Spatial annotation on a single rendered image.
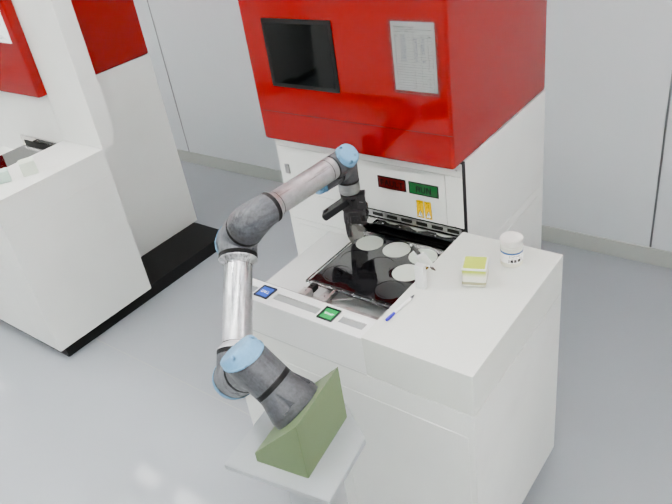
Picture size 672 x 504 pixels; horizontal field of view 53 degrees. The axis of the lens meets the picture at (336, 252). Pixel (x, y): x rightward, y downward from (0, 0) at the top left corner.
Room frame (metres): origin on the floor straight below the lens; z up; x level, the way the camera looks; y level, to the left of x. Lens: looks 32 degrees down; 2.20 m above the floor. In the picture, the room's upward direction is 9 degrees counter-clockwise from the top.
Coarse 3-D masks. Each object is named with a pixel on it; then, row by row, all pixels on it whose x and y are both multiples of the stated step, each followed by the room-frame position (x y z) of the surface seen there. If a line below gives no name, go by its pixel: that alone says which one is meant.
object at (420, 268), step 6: (414, 252) 1.69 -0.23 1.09; (420, 258) 1.68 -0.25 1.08; (426, 258) 1.69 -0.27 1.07; (420, 264) 1.69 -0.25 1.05; (426, 264) 1.70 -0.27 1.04; (420, 270) 1.67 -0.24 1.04; (420, 276) 1.68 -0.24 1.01; (420, 282) 1.68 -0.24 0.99; (426, 282) 1.68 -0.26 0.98; (420, 288) 1.68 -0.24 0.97
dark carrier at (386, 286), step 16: (384, 240) 2.10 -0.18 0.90; (400, 240) 2.08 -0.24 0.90; (352, 256) 2.03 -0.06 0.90; (368, 256) 2.01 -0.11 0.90; (384, 256) 1.99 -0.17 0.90; (320, 272) 1.96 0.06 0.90; (336, 272) 1.94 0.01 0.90; (352, 272) 1.93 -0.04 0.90; (368, 272) 1.91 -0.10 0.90; (384, 272) 1.90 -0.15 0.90; (352, 288) 1.83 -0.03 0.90; (368, 288) 1.82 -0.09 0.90; (384, 288) 1.80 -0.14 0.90; (400, 288) 1.79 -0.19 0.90
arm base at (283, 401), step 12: (288, 372) 1.33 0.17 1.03; (276, 384) 1.29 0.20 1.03; (288, 384) 1.29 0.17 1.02; (300, 384) 1.30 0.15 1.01; (312, 384) 1.31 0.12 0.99; (264, 396) 1.28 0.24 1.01; (276, 396) 1.27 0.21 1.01; (288, 396) 1.27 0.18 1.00; (300, 396) 1.27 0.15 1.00; (312, 396) 1.27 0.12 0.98; (264, 408) 1.28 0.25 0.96; (276, 408) 1.26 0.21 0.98; (288, 408) 1.26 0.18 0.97; (300, 408) 1.24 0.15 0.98; (276, 420) 1.25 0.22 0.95; (288, 420) 1.23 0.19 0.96
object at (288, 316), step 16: (256, 288) 1.84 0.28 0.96; (256, 304) 1.77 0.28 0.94; (272, 304) 1.73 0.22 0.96; (288, 304) 1.72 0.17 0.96; (304, 304) 1.71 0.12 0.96; (320, 304) 1.69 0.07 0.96; (256, 320) 1.78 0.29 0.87; (272, 320) 1.73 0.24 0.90; (288, 320) 1.68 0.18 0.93; (304, 320) 1.64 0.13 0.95; (320, 320) 1.61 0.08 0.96; (336, 320) 1.60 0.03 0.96; (352, 320) 1.59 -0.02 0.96; (368, 320) 1.57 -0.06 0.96; (272, 336) 1.74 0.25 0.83; (288, 336) 1.69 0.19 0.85; (304, 336) 1.65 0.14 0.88; (320, 336) 1.60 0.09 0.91; (336, 336) 1.56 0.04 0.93; (352, 336) 1.52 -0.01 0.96; (320, 352) 1.61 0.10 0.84; (336, 352) 1.57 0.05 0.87; (352, 352) 1.52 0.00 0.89; (352, 368) 1.53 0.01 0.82
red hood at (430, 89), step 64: (256, 0) 2.40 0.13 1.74; (320, 0) 2.22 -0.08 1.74; (384, 0) 2.06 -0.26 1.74; (448, 0) 1.94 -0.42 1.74; (512, 0) 2.26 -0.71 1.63; (256, 64) 2.44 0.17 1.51; (320, 64) 2.24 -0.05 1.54; (384, 64) 2.07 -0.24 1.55; (448, 64) 1.93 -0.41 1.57; (512, 64) 2.26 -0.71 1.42; (320, 128) 2.27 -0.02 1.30; (384, 128) 2.09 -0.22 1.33; (448, 128) 1.93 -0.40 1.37
